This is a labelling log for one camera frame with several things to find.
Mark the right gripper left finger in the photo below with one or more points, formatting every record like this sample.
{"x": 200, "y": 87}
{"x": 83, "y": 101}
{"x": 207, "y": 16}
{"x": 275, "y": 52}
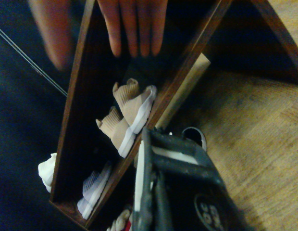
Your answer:
{"x": 145, "y": 192}

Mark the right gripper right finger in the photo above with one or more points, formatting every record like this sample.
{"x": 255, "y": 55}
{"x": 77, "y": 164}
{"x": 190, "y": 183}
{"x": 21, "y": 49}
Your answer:
{"x": 187, "y": 163}

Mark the black shoe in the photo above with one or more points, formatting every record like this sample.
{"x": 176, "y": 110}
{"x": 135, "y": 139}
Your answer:
{"x": 203, "y": 142}

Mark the beige shoe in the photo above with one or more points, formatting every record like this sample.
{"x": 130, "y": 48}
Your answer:
{"x": 115, "y": 132}
{"x": 134, "y": 106}

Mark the person's hand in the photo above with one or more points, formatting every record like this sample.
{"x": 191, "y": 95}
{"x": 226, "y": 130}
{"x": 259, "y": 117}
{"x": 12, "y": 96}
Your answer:
{"x": 139, "y": 21}

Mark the lilac shoe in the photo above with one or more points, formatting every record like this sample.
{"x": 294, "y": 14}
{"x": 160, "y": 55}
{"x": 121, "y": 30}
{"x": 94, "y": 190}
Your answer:
{"x": 93, "y": 190}

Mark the brown shoe rack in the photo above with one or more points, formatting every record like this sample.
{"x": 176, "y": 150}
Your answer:
{"x": 182, "y": 72}

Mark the white shoe with red mark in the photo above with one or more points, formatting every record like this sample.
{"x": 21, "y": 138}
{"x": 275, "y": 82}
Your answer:
{"x": 46, "y": 170}

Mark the curtain stand pole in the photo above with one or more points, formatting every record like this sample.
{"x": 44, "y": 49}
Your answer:
{"x": 31, "y": 60}

